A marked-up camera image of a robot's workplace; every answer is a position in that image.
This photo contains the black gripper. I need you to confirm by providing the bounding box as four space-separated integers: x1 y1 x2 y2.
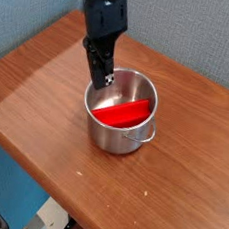
82 0 128 90

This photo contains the stainless steel pot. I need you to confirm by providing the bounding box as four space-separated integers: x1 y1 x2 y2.
84 68 159 155

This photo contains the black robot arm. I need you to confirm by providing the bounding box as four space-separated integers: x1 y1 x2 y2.
82 0 128 90

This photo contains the white table leg frame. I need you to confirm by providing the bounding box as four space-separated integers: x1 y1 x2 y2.
22 194 73 229

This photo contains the red rectangular block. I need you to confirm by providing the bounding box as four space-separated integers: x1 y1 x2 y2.
92 99 151 128

